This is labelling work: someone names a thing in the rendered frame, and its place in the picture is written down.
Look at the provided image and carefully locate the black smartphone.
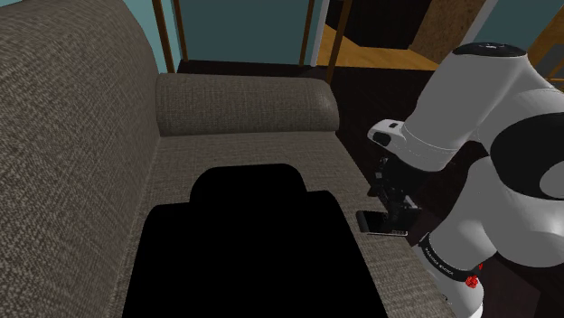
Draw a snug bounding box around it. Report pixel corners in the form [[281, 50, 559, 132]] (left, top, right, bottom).
[[355, 210, 409, 238]]

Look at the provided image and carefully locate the light wooden table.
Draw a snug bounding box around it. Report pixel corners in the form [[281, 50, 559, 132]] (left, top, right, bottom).
[[299, 0, 441, 85]]

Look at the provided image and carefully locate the brown woven fabric sofa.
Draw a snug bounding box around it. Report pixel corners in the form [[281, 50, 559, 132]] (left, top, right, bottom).
[[0, 0, 459, 318]]

